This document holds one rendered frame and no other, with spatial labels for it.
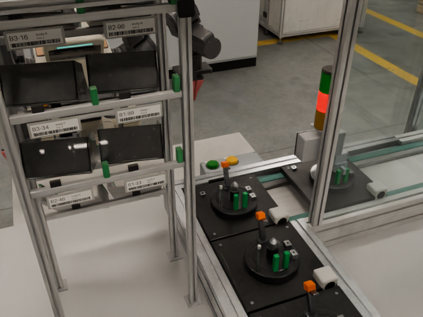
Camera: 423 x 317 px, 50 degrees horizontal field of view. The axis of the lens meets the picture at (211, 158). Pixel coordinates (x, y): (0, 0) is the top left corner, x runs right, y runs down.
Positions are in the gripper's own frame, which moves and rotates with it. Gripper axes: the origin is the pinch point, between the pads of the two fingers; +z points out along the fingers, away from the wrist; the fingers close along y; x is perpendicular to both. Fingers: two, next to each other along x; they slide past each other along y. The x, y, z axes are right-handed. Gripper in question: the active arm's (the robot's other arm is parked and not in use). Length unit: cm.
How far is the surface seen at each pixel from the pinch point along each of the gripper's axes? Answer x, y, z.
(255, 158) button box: 2.4, 22.2, 28.1
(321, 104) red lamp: -32.2, 22.7, -7.8
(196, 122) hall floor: 197, 62, 117
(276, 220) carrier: -30.6, 13.6, 27.2
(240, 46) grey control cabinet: 284, 137, 91
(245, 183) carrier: -10.5, 12.7, 27.5
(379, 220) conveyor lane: -34, 47, 35
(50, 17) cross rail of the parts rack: -43, -35, -38
